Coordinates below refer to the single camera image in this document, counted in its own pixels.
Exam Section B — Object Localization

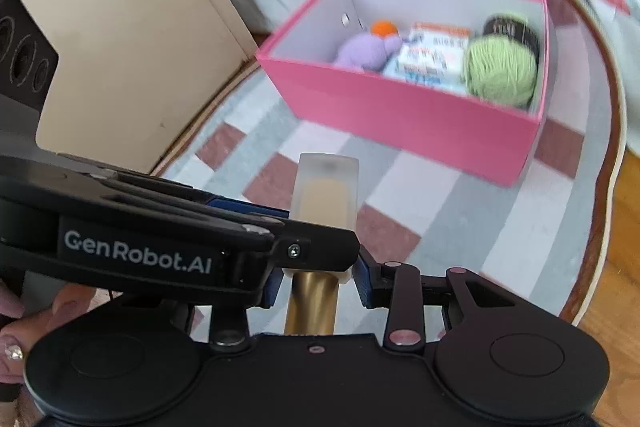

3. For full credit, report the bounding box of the person's left hand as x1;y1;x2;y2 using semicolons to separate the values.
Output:
0;282;108;389

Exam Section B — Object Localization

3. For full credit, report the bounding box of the small white tissue pack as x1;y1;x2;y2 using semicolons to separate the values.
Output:
396;43;465;80

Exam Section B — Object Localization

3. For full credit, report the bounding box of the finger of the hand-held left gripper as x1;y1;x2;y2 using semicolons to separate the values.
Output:
57;153;292;224
60;193;361;272

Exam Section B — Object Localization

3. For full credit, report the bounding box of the purple plush toy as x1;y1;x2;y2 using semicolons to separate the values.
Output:
334;32;403;72

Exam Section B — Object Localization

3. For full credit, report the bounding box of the checkered round rug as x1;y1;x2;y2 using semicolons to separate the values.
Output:
150;0;628;328

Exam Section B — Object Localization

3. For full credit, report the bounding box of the green yarn ball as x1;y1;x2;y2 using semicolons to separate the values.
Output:
462;14;542;109

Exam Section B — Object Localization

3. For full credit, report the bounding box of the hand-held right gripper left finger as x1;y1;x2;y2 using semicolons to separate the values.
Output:
207;269;282;353

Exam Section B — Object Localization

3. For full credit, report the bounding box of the pink cardboard box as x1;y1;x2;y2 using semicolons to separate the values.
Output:
256;0;551;188

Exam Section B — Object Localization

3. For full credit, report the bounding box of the orange label tissue pack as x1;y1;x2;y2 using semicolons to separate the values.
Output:
411;22;472;51

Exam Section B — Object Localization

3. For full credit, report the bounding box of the blue wet wipes pack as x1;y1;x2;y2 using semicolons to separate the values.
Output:
382;57;471;96

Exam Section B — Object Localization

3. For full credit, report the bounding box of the gold cap foundation bottle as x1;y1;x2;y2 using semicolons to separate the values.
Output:
282;152;361;336

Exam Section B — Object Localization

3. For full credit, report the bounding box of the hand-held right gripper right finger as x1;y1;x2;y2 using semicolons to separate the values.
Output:
352;248;523;349

